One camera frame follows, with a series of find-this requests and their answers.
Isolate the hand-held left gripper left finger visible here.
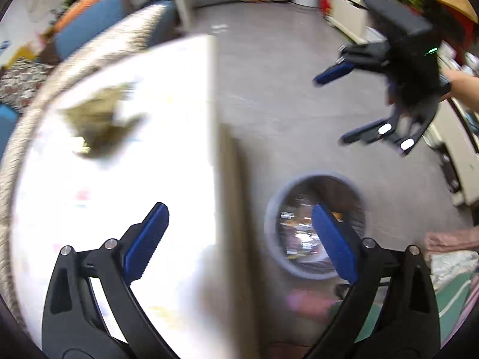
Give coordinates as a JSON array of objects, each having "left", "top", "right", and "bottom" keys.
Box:
[{"left": 42, "top": 202, "right": 176, "bottom": 359}]

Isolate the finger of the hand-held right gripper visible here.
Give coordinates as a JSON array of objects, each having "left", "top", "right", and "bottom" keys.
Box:
[
  {"left": 313, "top": 42, "right": 392, "bottom": 86},
  {"left": 339, "top": 101, "right": 438, "bottom": 157}
]

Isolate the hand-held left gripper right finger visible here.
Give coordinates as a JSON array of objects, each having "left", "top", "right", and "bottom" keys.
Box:
[{"left": 303, "top": 203, "right": 442, "bottom": 359}]

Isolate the grey round bin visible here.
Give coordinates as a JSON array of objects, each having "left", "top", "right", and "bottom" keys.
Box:
[{"left": 264, "top": 173, "right": 369, "bottom": 281}]

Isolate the person's right forearm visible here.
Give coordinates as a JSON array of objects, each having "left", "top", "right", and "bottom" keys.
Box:
[{"left": 439, "top": 71, "right": 479, "bottom": 113}]

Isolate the white low cabinet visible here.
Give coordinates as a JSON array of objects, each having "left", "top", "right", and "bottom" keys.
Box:
[{"left": 329, "top": 0, "right": 384, "bottom": 45}]

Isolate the pink slipper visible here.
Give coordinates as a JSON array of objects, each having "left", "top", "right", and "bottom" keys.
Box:
[{"left": 286, "top": 290, "right": 339, "bottom": 317}]

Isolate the cream side cabinet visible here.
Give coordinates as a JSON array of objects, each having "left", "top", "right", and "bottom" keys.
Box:
[{"left": 423, "top": 97, "right": 479, "bottom": 210}]

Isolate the pale patterned cloth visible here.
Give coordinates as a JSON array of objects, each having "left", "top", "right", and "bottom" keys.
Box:
[{"left": 428, "top": 250, "right": 479, "bottom": 288}]

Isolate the cream coffee table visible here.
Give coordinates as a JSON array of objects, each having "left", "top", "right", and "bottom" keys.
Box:
[{"left": 0, "top": 34, "right": 263, "bottom": 359}]

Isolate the person's green trouser leg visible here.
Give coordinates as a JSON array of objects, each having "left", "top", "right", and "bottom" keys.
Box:
[{"left": 430, "top": 271, "right": 476, "bottom": 348}]

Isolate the white side table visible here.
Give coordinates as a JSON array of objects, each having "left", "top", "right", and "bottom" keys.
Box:
[{"left": 123, "top": 0, "right": 195, "bottom": 40}]

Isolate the black white patterned cushion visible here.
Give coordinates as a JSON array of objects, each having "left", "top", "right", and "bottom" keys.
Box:
[{"left": 0, "top": 60, "right": 57, "bottom": 109}]

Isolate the beige quilted sofa cover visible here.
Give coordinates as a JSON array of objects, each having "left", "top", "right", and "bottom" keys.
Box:
[{"left": 0, "top": 2, "right": 176, "bottom": 307}]

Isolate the blue sofa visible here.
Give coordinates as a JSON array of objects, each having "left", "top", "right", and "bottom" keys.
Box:
[{"left": 0, "top": 0, "right": 180, "bottom": 150}]

